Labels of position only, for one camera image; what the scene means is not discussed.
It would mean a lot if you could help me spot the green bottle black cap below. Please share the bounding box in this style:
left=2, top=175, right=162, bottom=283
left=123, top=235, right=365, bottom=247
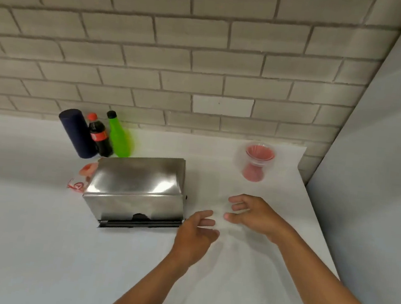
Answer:
left=102, top=110, right=138, bottom=160

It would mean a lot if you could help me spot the steel dispenser lid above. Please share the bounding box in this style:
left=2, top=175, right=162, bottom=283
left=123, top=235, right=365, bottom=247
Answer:
left=83, top=147, right=188, bottom=206

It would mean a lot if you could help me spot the person's left forearm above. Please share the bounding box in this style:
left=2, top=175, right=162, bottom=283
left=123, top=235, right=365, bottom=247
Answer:
left=102, top=249, right=191, bottom=304

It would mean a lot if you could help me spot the cola bottle red cap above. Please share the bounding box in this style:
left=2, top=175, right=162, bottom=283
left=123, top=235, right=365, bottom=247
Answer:
left=83, top=112, right=117, bottom=159

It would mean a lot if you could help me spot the white countertop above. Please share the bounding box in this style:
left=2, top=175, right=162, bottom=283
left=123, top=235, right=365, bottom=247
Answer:
left=0, top=111, right=354, bottom=304

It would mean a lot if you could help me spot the dark blue cylindrical bottle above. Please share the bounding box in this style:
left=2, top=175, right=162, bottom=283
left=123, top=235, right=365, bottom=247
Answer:
left=54, top=107, right=101, bottom=161

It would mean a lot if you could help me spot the clear cup with red straws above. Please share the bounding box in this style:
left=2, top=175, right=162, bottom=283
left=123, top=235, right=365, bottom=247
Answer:
left=235, top=139, right=278, bottom=185

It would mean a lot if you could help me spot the person's left hand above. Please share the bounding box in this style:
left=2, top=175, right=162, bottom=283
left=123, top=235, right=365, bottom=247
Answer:
left=167, top=206, right=223, bottom=272

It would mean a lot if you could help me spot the person's right hand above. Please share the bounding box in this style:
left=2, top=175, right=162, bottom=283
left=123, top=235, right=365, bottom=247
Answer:
left=221, top=191, right=298, bottom=246

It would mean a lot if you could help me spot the person's right forearm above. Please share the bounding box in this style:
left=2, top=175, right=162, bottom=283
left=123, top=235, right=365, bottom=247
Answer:
left=269, top=228, right=401, bottom=304

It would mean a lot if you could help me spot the floral napkin packet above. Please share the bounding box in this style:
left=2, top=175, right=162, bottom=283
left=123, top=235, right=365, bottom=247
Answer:
left=66, top=159, right=99, bottom=193

